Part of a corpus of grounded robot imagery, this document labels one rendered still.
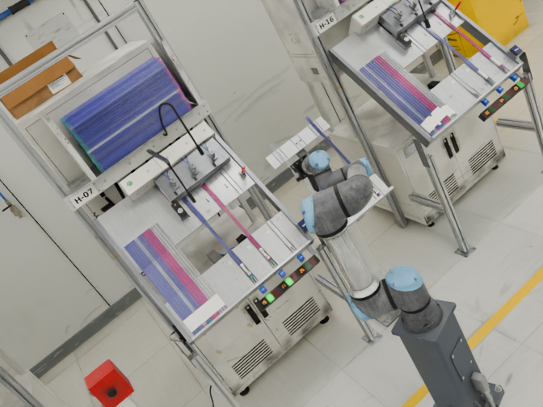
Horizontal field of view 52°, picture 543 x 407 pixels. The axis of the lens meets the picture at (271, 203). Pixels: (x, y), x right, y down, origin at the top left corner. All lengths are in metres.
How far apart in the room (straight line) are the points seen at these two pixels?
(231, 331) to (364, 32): 1.69
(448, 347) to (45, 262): 2.90
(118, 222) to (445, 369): 1.50
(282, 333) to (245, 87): 2.09
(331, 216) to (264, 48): 2.80
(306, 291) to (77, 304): 1.98
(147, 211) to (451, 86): 1.62
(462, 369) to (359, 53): 1.62
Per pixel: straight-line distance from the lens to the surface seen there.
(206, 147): 2.57
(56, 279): 4.29
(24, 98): 2.80
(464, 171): 3.48
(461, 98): 2.99
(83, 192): 2.58
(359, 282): 1.97
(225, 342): 2.88
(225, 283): 2.46
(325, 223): 1.81
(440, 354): 2.18
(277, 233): 2.52
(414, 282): 2.00
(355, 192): 1.79
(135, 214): 2.61
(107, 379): 2.53
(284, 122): 4.58
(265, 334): 2.97
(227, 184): 2.60
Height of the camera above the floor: 2.08
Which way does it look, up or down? 28 degrees down
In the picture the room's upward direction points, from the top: 31 degrees counter-clockwise
